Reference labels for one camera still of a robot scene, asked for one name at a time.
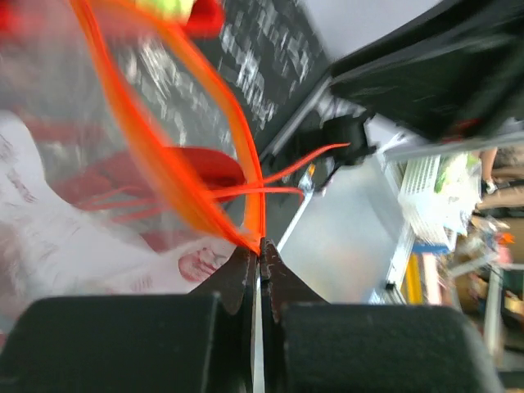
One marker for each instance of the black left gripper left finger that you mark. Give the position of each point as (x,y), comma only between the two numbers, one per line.
(198,342)

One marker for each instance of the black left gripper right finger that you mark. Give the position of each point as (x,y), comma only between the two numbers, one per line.
(311,345)

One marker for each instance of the red toy lobster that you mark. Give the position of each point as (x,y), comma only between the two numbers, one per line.
(213,192)

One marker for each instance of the clear orange-zip bag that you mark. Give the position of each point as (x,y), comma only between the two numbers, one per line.
(81,210)

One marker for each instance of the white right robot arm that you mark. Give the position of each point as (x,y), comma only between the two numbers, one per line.
(452,77)

